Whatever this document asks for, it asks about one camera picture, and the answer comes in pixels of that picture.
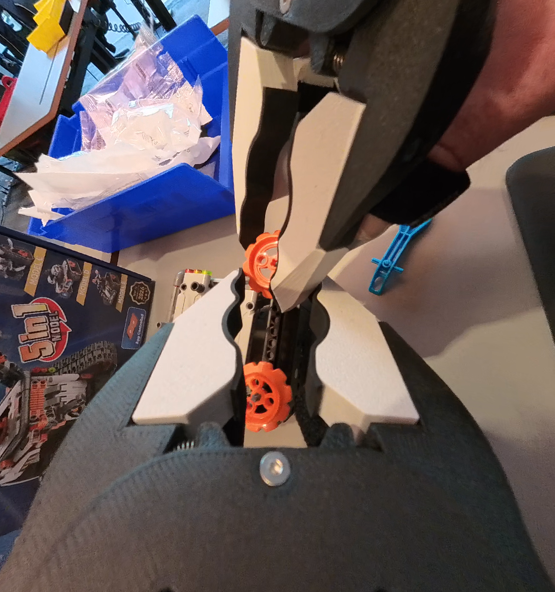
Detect orange sprocket wheel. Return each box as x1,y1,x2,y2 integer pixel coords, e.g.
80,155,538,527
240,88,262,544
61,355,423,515
243,361,293,433
242,231,283,299

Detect yellow parts bin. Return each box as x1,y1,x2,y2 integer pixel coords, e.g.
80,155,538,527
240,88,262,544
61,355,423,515
27,0,70,58

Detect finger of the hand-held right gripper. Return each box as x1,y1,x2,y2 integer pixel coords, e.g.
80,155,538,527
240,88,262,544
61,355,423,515
269,90,368,314
230,36,306,260

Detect blue plastic bin with bags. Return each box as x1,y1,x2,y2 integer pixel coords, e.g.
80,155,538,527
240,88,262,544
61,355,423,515
27,14,236,254

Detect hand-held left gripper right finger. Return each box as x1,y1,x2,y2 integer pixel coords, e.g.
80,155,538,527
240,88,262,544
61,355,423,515
305,280,420,441

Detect dark blue robot kit box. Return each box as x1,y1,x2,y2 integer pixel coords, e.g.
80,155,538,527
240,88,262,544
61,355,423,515
0,220,157,546

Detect clear plastic parts bags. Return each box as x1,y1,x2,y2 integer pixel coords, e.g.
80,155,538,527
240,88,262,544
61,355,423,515
16,28,222,227

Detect person's right hand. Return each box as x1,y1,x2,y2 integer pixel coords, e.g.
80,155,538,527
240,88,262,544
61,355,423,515
426,0,555,174

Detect black dimpled chair seat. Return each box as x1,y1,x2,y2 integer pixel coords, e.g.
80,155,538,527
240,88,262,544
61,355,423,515
506,141,555,403

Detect grey building-block robot model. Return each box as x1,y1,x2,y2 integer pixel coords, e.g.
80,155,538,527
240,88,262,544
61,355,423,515
166,267,324,417

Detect wooden background desk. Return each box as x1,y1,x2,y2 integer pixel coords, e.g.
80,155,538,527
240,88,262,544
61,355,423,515
0,0,91,160

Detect blue plastic separator tool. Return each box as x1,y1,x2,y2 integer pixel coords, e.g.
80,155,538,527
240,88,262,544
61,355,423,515
369,217,433,297

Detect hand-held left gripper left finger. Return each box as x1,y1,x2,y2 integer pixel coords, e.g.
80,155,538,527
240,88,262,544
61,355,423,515
132,268,248,438

